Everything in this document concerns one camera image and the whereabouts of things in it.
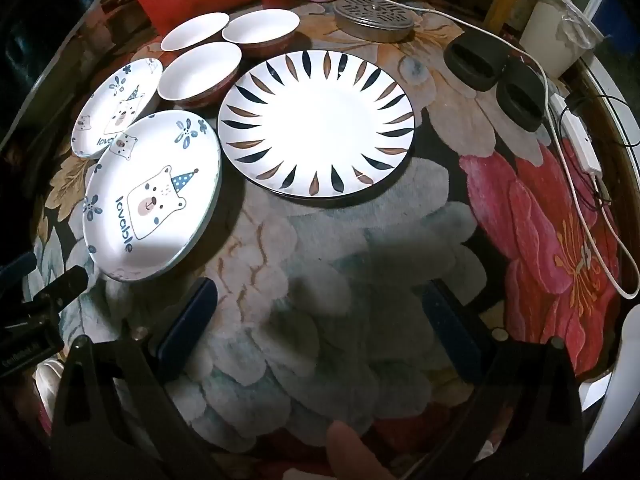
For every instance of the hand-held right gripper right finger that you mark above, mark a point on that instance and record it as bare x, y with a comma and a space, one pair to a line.
450, 327

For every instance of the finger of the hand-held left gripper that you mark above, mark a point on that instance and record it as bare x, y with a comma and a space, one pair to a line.
55, 290
17, 266

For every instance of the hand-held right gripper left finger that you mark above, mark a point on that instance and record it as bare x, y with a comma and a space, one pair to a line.
184, 327

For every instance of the large leaf pattern plate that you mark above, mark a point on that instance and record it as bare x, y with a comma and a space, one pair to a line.
317, 120

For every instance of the white bowl with red outside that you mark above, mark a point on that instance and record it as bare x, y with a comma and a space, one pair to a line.
262, 30
195, 30
197, 77

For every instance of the person's right hand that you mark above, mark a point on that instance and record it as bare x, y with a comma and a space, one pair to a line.
350, 452

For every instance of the floral rug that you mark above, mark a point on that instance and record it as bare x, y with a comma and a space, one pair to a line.
350, 270

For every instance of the white plastic chair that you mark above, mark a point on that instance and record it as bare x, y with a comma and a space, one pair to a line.
612, 385

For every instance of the white power strip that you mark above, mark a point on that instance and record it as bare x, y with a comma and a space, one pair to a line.
577, 135

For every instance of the white bin with plastic bag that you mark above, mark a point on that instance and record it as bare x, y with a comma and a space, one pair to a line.
557, 30

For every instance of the round perforated metal tin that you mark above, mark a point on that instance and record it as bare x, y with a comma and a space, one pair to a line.
374, 15

